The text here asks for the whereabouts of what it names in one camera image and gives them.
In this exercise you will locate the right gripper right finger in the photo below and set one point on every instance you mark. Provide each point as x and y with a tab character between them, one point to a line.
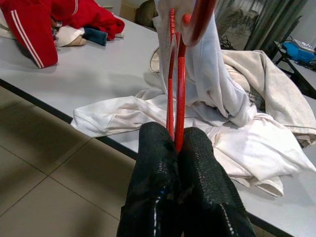
209	192

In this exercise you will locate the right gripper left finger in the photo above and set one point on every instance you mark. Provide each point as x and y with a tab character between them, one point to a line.
153	185

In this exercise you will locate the red plastic hanger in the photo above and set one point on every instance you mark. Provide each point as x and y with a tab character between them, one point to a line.
181	98

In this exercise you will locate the white t-shirt black print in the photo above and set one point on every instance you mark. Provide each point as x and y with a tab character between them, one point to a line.
209	74

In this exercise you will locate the white cotton shirt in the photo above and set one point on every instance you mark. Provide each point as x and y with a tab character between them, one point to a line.
247	148

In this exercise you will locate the cream garment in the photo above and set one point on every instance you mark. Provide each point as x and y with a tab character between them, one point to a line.
279	93

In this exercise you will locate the dark blue garment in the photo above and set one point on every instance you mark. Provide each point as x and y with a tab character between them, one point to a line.
95	36

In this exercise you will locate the blue plastic device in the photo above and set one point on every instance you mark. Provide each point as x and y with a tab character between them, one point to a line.
296	51

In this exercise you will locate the beige cloth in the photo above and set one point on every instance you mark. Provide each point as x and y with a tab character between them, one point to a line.
69	37

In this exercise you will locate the olive fabric bag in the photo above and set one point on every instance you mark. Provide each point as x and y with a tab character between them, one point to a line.
146	12

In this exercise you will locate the brown cardboard box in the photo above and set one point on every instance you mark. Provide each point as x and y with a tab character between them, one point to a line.
128	10

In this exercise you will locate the grey green curtain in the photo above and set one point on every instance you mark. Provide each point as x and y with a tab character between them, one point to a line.
274	19

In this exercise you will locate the red jacket white stripes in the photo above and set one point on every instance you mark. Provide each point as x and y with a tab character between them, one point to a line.
29	29

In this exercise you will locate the grey table black frame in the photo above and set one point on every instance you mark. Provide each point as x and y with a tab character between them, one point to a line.
98	74
306	71

